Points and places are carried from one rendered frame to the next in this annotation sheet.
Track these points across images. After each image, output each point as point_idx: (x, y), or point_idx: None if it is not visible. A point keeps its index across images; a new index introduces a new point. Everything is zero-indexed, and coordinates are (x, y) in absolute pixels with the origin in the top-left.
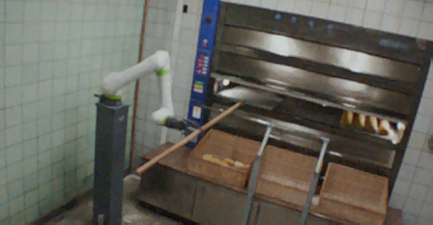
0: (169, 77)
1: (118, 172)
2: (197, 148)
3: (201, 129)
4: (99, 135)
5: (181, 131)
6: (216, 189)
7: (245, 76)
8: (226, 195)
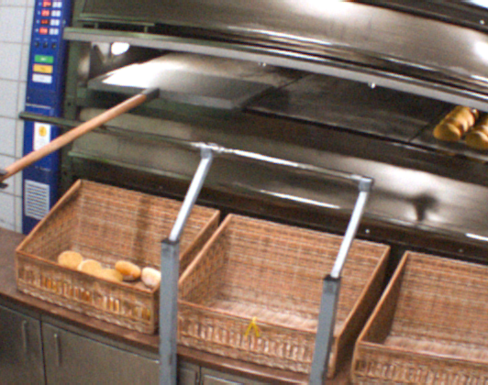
0: None
1: None
2: (38, 233)
3: (0, 174)
4: None
5: None
6: (86, 341)
7: (149, 25)
8: (113, 356)
